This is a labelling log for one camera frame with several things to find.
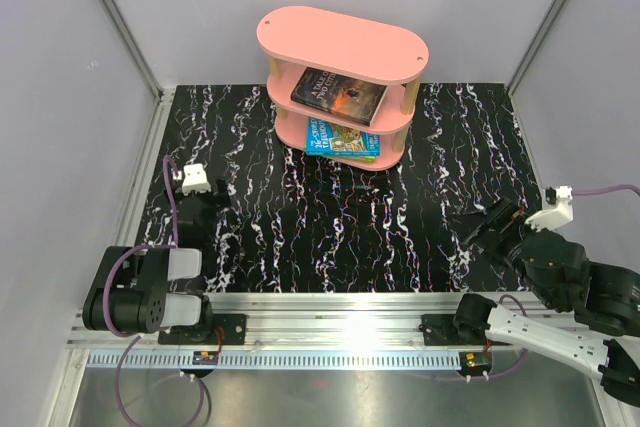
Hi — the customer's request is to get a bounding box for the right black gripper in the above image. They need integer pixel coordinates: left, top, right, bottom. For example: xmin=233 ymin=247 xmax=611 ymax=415
xmin=444 ymin=195 xmax=560 ymax=307

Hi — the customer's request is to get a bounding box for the yellow-green 65-storey treehouse book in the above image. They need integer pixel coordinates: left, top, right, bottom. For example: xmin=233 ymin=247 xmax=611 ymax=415
xmin=329 ymin=154 xmax=377 ymax=163

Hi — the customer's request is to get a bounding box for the blue 26-storey treehouse book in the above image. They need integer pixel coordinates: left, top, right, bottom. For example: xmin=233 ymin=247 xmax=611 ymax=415
xmin=305 ymin=118 xmax=381 ymax=157

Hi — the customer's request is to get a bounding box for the dark tale of two cities book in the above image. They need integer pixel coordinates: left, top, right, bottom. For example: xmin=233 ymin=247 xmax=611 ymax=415
xmin=291 ymin=67 xmax=387 ymax=126

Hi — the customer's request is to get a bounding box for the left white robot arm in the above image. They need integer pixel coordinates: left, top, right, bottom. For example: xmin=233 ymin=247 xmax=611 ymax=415
xmin=82 ymin=179 xmax=230 ymax=344

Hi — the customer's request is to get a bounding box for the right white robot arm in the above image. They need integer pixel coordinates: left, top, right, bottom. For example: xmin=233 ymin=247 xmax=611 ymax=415
xmin=452 ymin=200 xmax=639 ymax=407

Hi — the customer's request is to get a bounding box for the black marble mat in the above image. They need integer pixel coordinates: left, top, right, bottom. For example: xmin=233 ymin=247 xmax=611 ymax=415
xmin=159 ymin=83 xmax=541 ymax=293

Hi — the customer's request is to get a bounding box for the pink three-tier shelf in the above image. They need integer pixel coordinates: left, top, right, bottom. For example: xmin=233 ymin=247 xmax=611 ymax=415
xmin=257 ymin=6 xmax=429 ymax=171

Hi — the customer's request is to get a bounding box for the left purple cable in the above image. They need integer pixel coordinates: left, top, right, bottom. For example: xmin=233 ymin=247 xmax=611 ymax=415
xmin=102 ymin=154 xmax=209 ymax=423

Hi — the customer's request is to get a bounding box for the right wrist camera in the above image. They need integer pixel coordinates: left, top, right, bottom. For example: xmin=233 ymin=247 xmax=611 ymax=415
xmin=525 ymin=186 xmax=574 ymax=231

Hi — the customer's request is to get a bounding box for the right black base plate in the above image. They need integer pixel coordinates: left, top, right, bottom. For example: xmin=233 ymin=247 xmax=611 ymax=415
xmin=418 ymin=314 xmax=486 ymax=347

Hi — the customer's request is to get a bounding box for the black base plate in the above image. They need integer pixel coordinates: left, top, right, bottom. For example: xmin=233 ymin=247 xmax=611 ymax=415
xmin=158 ymin=313 xmax=247 ymax=346
xmin=418 ymin=314 xmax=486 ymax=347

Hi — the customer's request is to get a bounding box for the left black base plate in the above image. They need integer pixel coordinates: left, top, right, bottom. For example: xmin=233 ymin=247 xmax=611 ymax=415
xmin=158 ymin=313 xmax=247 ymax=346

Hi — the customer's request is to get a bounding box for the aluminium mounting rail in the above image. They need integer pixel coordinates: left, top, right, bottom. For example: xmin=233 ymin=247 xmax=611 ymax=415
xmin=67 ymin=291 xmax=566 ymax=353

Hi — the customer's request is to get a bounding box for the white slotted cable duct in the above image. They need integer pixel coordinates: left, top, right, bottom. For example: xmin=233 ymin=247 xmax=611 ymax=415
xmin=88 ymin=349 xmax=491 ymax=371

